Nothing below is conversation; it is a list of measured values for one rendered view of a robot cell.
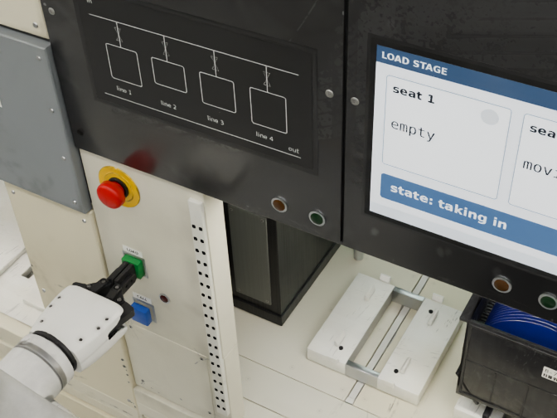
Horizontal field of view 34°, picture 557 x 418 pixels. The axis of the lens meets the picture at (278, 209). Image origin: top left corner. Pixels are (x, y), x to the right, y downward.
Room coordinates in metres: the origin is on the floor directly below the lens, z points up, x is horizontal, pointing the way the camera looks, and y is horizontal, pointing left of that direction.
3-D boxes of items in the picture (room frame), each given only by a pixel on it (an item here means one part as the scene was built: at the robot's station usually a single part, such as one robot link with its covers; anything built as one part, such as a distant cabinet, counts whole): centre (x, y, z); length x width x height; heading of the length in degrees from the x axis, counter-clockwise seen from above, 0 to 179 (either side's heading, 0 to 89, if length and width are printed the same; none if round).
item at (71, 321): (0.80, 0.28, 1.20); 0.11 x 0.10 x 0.07; 148
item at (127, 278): (0.87, 0.22, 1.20); 0.07 x 0.03 x 0.03; 148
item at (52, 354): (0.75, 0.32, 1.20); 0.09 x 0.03 x 0.08; 58
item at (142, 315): (0.91, 0.22, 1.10); 0.03 x 0.02 x 0.03; 58
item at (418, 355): (1.02, -0.18, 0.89); 0.22 x 0.21 x 0.04; 148
